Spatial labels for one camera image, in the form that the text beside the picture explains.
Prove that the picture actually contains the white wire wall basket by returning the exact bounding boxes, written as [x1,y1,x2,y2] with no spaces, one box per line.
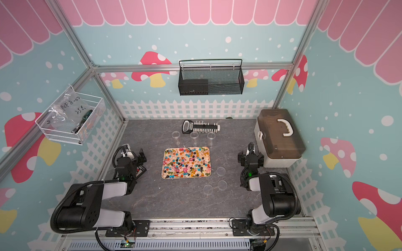
[35,86,106,145]

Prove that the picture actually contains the clear plastic jar lid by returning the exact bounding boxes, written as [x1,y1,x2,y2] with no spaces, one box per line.
[216,167,226,177]

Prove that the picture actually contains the black wire mesh basket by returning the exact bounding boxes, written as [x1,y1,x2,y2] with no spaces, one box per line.
[178,59,245,95]

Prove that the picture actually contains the brown lidded white storage box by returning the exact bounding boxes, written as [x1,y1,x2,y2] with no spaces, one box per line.
[254,109,306,168]

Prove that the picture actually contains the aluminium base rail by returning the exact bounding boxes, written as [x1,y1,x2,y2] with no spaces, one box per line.
[57,217,326,251]

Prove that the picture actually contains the floral rectangular tray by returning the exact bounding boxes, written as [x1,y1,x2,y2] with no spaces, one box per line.
[161,146,212,179]

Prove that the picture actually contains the clear plastic zip bag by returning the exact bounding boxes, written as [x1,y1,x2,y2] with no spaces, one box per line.
[47,87,93,131]

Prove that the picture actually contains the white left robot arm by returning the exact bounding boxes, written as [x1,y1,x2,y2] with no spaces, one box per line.
[50,144,147,236]

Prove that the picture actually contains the green tool in white basket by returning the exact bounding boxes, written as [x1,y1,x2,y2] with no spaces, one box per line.
[71,110,93,134]

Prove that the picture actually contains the clear jar with brown candies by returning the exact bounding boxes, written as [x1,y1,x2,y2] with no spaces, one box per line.
[207,132,216,146]

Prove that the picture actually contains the black box in mesh basket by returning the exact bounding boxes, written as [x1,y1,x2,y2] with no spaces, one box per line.
[179,79,209,96]

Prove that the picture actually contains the clear plastic candy jar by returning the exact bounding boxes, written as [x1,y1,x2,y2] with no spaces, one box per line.
[190,132,199,146]

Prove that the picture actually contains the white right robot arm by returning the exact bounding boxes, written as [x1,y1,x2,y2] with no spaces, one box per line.
[236,142,301,235]

